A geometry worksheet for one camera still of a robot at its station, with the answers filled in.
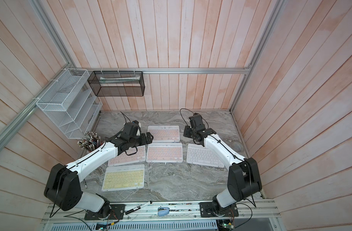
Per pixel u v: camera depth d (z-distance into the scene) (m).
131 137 0.66
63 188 0.42
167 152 0.95
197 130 0.66
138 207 0.74
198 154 0.95
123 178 0.84
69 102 0.73
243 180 0.43
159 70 0.97
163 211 0.73
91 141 0.82
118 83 1.07
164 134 1.04
